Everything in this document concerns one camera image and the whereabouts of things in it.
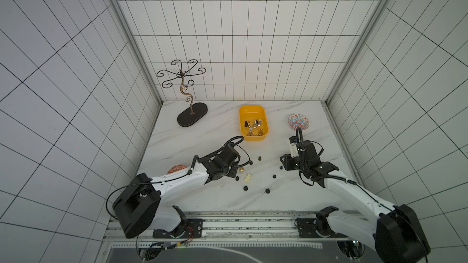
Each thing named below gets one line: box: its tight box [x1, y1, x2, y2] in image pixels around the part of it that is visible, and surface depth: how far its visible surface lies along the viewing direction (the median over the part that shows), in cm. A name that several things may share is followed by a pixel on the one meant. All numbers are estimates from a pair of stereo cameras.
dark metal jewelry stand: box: [156, 59, 208, 128], surface depth 97 cm
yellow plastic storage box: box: [238, 104, 269, 141], surface depth 109 cm
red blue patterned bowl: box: [287, 113, 310, 131], surface depth 109 cm
